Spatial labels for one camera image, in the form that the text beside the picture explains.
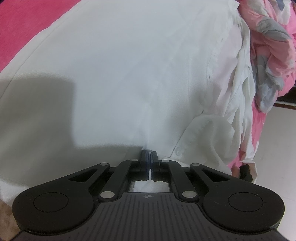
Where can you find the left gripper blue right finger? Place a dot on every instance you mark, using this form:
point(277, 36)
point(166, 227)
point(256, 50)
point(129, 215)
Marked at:
point(159, 168)

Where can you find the pink grey blue duvet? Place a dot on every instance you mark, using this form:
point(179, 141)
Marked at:
point(272, 48)

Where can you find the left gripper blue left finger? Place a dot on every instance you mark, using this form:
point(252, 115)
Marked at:
point(139, 169)

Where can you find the white shirt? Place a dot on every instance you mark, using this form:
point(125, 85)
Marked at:
point(110, 78)

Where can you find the pink floral bed sheet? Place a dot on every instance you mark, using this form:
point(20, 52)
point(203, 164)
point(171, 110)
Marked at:
point(22, 20)

